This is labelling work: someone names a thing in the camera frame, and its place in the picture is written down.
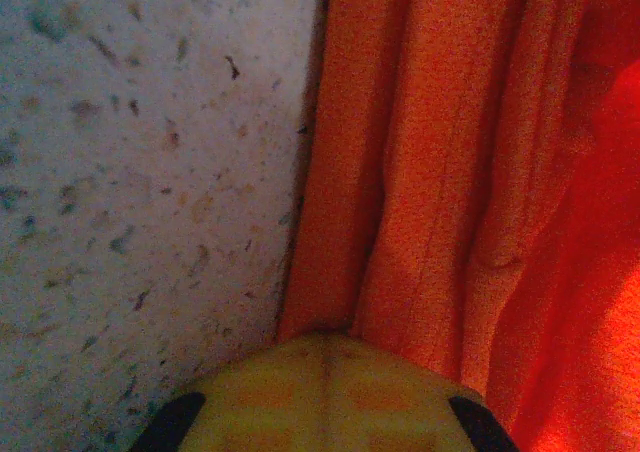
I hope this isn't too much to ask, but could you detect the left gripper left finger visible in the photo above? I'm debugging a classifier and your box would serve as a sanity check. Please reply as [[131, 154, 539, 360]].
[[129, 334, 329, 452]]

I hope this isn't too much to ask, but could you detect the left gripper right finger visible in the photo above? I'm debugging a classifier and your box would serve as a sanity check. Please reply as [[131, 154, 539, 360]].
[[327, 334, 521, 452]]

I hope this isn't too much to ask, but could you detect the orange t-shirt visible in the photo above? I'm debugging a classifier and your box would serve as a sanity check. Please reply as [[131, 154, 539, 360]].
[[277, 0, 640, 452]]

